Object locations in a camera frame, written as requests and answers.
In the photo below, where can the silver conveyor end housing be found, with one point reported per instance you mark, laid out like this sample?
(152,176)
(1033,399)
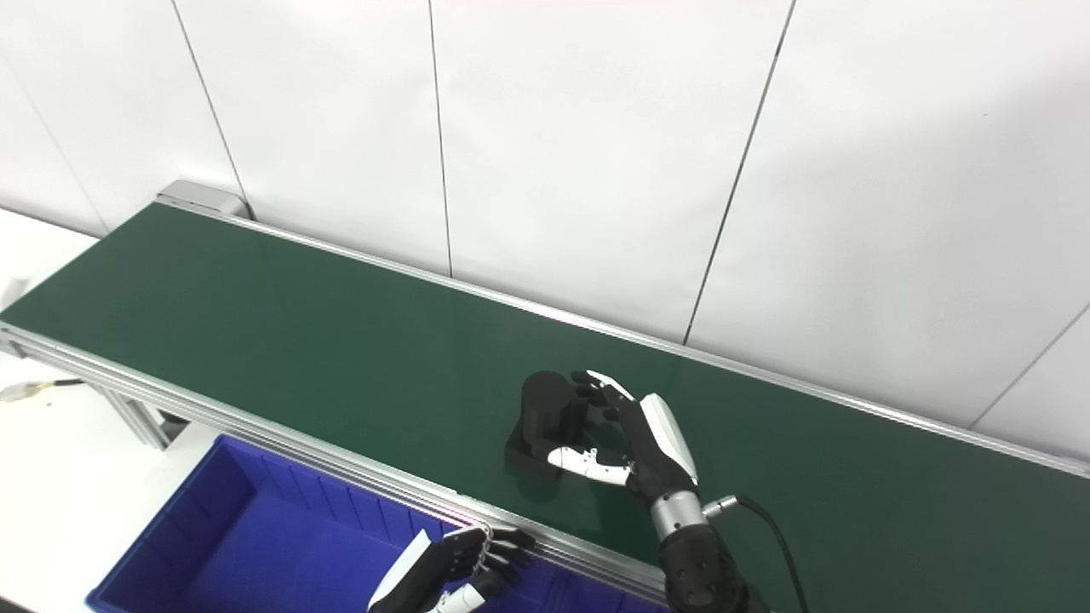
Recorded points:
(200,198)

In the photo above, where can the green conveyor belt aluminium frame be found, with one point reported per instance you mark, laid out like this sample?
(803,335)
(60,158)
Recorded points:
(341,340)

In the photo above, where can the right black silver robot arm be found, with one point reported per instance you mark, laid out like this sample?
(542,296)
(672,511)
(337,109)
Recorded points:
(698,570)

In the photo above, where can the blue plastic bin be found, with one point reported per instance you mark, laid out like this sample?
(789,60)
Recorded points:
(255,553)

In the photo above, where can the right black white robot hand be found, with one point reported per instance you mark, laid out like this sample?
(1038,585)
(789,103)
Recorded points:
(651,451)

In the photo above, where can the black cylinder-on-block part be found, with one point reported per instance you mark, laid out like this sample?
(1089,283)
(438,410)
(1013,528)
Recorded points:
(545,413)

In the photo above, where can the aluminium conveyor support leg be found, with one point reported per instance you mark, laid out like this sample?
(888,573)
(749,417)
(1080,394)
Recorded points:
(140,421)

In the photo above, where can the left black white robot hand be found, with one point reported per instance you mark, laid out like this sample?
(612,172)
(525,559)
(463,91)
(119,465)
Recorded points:
(434,570)

